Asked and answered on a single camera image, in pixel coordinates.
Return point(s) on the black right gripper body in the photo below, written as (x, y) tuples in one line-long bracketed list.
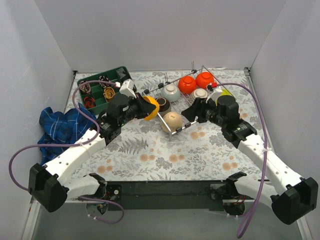
[(200, 111)]

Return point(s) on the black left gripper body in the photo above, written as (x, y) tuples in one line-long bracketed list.
[(140, 107)]

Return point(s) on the yellow bowl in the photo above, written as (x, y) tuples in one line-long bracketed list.
[(153, 107)]

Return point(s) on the brown patterned white bowl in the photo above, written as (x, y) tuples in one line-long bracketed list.
[(198, 93)]

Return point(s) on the beige ceramic bowl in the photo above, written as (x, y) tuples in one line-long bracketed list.
[(173, 120)]

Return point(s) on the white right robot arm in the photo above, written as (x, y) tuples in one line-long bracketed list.
[(295, 196)]

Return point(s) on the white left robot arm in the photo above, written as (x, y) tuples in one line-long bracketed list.
[(50, 184)]

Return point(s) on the lime green bowl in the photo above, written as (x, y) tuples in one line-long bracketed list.
[(226, 93)]

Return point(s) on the black patterned bowl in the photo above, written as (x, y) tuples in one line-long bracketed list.
[(164, 106)]

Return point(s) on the yellow rolled tie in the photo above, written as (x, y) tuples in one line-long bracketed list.
[(109, 93)]

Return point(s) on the floral table mat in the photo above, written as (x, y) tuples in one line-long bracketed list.
[(144, 152)]

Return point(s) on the orange bowl left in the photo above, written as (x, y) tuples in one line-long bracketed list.
[(187, 84)]

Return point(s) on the orange bowl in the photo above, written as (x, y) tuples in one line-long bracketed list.
[(187, 84), (203, 79)]

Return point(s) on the green compartment tray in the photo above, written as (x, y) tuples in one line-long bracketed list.
[(97, 91)]

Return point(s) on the pale green bowl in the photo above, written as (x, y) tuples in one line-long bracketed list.
[(171, 92)]

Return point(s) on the orange bowl right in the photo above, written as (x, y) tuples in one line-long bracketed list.
[(203, 79)]

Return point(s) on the red black rolled tie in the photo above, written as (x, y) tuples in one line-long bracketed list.
[(89, 102)]

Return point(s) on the floral dark rolled tie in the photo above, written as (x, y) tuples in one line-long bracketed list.
[(104, 81)]

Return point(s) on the grey folded item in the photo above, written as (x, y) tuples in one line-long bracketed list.
[(123, 74)]

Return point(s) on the brown rolled tie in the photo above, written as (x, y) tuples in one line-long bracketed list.
[(85, 88)]

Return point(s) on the blue plaid cloth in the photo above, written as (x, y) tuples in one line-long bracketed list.
[(62, 128)]

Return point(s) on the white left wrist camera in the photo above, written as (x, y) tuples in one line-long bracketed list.
[(128, 88)]

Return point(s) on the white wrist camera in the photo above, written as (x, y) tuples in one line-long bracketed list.
[(128, 88), (215, 93)]

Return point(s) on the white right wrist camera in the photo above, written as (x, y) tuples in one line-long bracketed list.
[(215, 93)]

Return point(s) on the silver wire dish rack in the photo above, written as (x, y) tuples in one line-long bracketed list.
[(185, 105)]

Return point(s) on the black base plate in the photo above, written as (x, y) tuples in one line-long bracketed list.
[(171, 195)]

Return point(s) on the aluminium frame rail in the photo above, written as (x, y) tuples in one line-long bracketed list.
[(75, 200)]

